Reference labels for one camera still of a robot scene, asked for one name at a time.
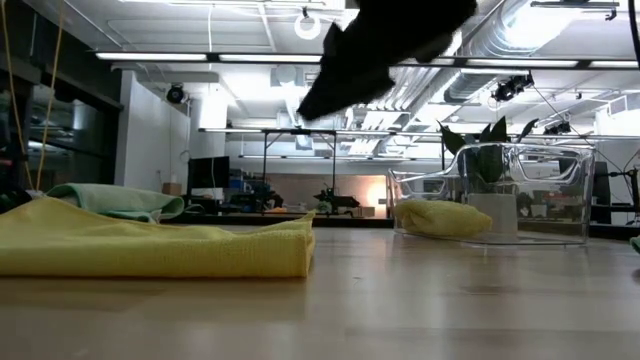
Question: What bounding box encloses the small black monitor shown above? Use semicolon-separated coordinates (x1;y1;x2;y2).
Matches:
187;155;232;190

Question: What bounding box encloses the yellow microfiber towel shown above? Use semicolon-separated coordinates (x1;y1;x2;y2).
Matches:
393;199;494;239
0;195;318;280

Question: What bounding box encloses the snake plant in white pot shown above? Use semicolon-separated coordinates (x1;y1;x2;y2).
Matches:
436;115;540;237

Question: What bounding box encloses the clear plastic bin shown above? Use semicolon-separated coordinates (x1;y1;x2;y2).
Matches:
386;141;597;248

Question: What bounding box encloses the black hanging cable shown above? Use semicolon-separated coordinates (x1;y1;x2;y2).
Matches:
626;0;640;67

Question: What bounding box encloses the white ring ceiling lamp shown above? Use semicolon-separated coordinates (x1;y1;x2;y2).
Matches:
293;10;323;42

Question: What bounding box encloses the overhead light bar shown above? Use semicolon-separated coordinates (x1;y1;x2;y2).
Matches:
93;49;640;70

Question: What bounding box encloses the black round ceiling camera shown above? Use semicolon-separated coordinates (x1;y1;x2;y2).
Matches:
165;83;187;105

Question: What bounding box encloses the small black ceiling-mounted device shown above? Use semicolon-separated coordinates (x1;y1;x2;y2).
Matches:
543;120;572;137

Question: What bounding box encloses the yellow cord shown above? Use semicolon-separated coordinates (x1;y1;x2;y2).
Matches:
34;0;65;191
0;0;34;191

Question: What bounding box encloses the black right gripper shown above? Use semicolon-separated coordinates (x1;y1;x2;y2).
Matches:
296;0;479;122

